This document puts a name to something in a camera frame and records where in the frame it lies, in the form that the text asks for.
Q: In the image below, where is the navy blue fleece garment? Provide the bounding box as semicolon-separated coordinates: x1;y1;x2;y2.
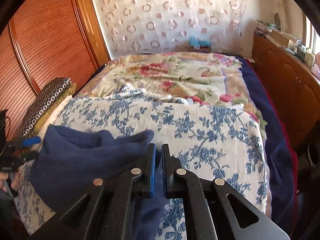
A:
29;125;168;239

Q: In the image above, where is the person's left hand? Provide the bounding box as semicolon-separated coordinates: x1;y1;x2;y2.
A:
0;169;21;193

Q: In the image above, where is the beige folded cloth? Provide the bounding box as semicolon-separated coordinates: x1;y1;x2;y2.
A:
37;95;73;140

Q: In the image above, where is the blue floral white bedspread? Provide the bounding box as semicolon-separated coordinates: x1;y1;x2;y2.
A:
15;86;268;234

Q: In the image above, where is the dark blue blanket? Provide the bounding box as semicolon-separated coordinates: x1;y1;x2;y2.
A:
237;57;298;236

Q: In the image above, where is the dark circle-patterned folded cloth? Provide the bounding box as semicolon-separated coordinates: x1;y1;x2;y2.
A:
15;77;73;139

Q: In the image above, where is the olive patterned folded cloth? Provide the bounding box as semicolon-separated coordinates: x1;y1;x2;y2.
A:
32;82;78;136

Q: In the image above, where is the wooden slatted wardrobe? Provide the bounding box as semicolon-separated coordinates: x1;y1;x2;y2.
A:
1;0;110;139

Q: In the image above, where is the red floral cream quilt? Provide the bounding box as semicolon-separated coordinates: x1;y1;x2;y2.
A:
78;52;267;139

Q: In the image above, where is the wooden side cabinet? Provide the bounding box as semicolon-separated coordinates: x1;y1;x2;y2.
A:
252;34;319;148

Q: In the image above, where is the light blue box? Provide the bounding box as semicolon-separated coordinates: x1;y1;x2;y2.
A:
188;36;211;50

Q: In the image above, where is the white circle-patterned curtain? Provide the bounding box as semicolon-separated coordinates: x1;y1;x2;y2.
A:
93;0;246;59

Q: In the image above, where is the clutter on cabinet top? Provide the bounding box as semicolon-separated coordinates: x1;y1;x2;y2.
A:
252;19;319;79

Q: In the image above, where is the black camera box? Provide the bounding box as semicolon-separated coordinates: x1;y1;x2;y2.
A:
0;109;11;154

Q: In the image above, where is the window with wooden frame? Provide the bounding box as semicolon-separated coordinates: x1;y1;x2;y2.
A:
302;13;319;55

